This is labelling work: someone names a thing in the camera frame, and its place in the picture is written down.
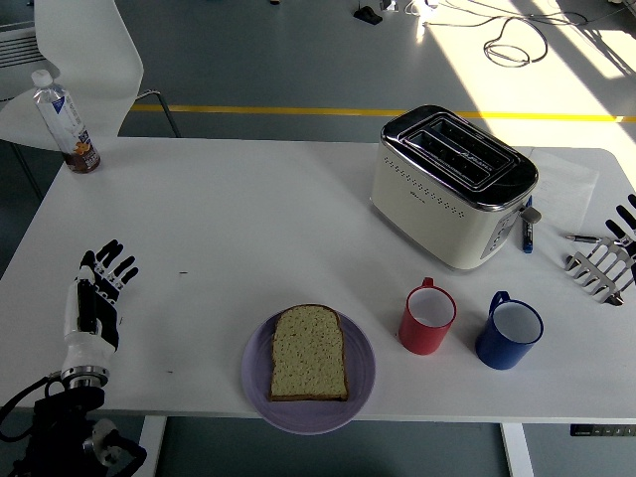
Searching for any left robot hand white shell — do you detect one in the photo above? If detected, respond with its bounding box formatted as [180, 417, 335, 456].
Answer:
[62, 238, 140, 372]

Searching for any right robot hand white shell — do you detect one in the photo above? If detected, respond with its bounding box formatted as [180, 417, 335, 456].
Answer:
[603, 193, 636, 249]

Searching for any brown bread slice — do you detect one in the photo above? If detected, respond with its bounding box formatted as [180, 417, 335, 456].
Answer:
[268, 303, 350, 402]

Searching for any purple round plate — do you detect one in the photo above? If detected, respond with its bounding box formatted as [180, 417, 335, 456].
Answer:
[240, 310, 377, 437]

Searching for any silver ballpoint pen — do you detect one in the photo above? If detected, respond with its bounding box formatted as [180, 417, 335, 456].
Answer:
[564, 233, 625, 245]

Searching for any silver metal toast rack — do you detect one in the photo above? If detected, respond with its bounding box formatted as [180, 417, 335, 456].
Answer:
[564, 236, 636, 307]

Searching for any blue marker pen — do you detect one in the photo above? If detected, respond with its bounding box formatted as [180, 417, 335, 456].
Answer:
[520, 196, 536, 254]

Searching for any white table leg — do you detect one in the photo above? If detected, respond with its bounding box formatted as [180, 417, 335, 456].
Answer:
[133, 415, 168, 477]
[499, 422, 536, 477]

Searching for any blue enamel mug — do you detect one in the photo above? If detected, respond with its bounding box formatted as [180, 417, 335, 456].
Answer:
[474, 290, 545, 372]

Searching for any cream and chrome toaster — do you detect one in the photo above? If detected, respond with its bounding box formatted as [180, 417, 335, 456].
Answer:
[370, 103, 543, 273]

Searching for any black table control panel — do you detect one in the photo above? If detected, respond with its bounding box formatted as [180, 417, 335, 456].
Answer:
[569, 424, 636, 439]

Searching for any clear plastic drink bottle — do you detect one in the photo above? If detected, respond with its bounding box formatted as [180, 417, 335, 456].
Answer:
[31, 69, 102, 175]

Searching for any red enamel mug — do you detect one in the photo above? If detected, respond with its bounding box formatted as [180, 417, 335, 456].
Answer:
[397, 276, 458, 357]

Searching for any white shell chair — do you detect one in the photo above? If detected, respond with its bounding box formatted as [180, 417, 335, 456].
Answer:
[0, 0, 183, 200]

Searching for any grey slatted rack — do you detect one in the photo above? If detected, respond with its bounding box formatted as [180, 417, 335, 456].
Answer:
[0, 20, 47, 72]

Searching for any black floor object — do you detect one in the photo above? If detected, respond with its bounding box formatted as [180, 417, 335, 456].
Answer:
[353, 0, 385, 25]

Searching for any grey floor cable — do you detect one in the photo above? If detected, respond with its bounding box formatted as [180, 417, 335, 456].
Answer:
[421, 0, 592, 69]

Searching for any white floor cable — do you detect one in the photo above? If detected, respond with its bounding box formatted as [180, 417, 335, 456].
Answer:
[403, 0, 441, 17]

